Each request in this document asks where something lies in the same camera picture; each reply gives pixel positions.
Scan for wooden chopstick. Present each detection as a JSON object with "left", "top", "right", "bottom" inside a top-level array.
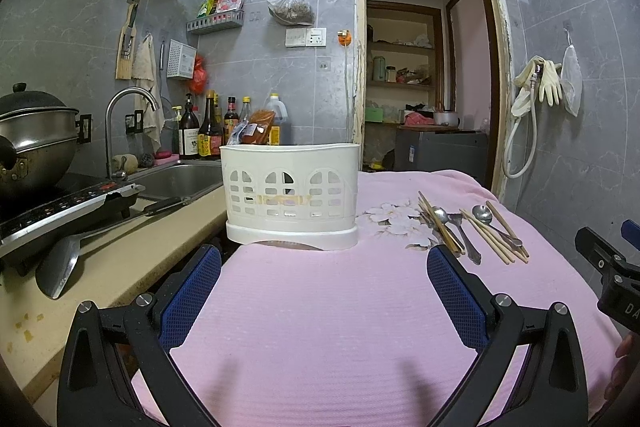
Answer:
[
  {"left": 419, "top": 193, "right": 459, "bottom": 257},
  {"left": 486, "top": 200, "right": 529, "bottom": 258},
  {"left": 480, "top": 222, "right": 528, "bottom": 263},
  {"left": 461, "top": 209, "right": 515, "bottom": 265}
]

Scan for steel spoon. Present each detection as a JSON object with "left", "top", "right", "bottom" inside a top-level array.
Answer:
[
  {"left": 434, "top": 207, "right": 482, "bottom": 265},
  {"left": 470, "top": 204, "right": 524, "bottom": 249}
]

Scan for steel fork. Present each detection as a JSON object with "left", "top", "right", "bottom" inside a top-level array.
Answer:
[{"left": 421, "top": 211, "right": 465, "bottom": 256}]

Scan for person's right hand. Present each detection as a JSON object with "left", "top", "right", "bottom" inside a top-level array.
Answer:
[{"left": 604, "top": 333, "right": 639, "bottom": 402}]

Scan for induction cooktop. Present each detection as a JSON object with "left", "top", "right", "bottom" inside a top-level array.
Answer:
[{"left": 1, "top": 173, "right": 143, "bottom": 259}]

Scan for chrome faucet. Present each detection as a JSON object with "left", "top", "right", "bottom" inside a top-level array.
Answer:
[{"left": 104, "top": 86, "right": 161, "bottom": 180}]

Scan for steel sink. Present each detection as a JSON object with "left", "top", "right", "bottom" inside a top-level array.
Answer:
[{"left": 128, "top": 160, "right": 222, "bottom": 200}]

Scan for dark grey cabinet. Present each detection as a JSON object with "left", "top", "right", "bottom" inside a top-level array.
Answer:
[{"left": 394, "top": 129, "right": 488, "bottom": 185}]

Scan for pink floral cloth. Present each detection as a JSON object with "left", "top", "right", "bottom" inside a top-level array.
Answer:
[{"left": 130, "top": 169, "right": 624, "bottom": 427}]

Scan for steel steamer pot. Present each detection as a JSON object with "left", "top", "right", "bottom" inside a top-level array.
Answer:
[{"left": 0, "top": 82, "right": 78, "bottom": 194}]

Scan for dark soy sauce bottle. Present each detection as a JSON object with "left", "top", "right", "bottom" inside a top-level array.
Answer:
[{"left": 179, "top": 93, "right": 200, "bottom": 159}]

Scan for hanging mesh bag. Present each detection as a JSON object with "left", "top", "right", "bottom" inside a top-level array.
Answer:
[{"left": 560, "top": 44, "right": 582, "bottom": 117}]

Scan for brown sauce bottle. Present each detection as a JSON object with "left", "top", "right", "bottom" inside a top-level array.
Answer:
[{"left": 198, "top": 90, "right": 222, "bottom": 160}]

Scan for white rubber gloves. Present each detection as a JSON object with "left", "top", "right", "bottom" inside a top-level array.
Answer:
[{"left": 511, "top": 55, "right": 563, "bottom": 118}]

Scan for white plastic utensil basket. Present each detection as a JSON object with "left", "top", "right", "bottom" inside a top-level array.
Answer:
[{"left": 221, "top": 143, "right": 360, "bottom": 251}]

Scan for orange snack bag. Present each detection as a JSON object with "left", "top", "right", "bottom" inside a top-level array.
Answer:
[{"left": 241, "top": 109, "right": 276, "bottom": 145}]

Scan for large oil jug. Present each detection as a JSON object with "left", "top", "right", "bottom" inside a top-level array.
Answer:
[{"left": 265, "top": 93, "right": 291, "bottom": 145}]

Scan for wooden cutting board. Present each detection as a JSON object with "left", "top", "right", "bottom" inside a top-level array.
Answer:
[{"left": 115, "top": 0, "right": 140, "bottom": 80}]

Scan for red plastic bag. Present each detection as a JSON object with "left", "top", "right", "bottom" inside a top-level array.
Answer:
[{"left": 188, "top": 54, "right": 207, "bottom": 95}]

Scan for hanging beige towel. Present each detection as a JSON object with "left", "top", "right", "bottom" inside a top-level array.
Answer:
[{"left": 132, "top": 32, "right": 165, "bottom": 153}]

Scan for wooden shelf unit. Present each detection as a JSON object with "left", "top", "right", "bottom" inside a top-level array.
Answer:
[{"left": 364, "top": 0, "right": 444, "bottom": 127}]

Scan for hanging plastic bag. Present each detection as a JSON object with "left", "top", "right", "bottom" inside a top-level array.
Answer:
[{"left": 267, "top": 0, "right": 314, "bottom": 27}]

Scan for white hose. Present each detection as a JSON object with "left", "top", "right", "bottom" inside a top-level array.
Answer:
[{"left": 502, "top": 66, "right": 542, "bottom": 180}]

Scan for wooden door frame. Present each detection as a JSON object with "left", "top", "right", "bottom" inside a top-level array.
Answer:
[{"left": 352, "top": 0, "right": 513, "bottom": 200}]

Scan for white wall box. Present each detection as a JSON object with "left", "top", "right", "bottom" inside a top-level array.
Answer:
[{"left": 166, "top": 39, "right": 196, "bottom": 80}]

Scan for grey wall spice rack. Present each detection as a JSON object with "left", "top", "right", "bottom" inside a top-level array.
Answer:
[{"left": 186, "top": 9, "right": 244, "bottom": 35}]

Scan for wall switch socket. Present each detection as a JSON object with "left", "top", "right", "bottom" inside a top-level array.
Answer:
[{"left": 284, "top": 27, "right": 326, "bottom": 48}]

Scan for orange wall hook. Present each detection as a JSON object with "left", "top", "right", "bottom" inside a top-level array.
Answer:
[{"left": 337, "top": 29, "right": 352, "bottom": 46}]

